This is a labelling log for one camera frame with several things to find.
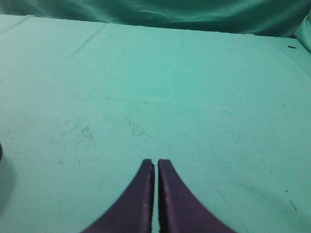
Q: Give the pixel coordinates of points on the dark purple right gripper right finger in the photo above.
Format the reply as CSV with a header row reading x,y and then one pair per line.
x,y
179,211

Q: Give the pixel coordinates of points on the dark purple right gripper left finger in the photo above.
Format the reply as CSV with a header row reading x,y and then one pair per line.
x,y
132,212

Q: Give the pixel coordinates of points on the black round turntable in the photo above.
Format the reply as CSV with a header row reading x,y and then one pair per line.
x,y
1,152

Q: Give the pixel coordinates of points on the green backdrop cloth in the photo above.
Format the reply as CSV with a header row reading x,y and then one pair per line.
x,y
259,17

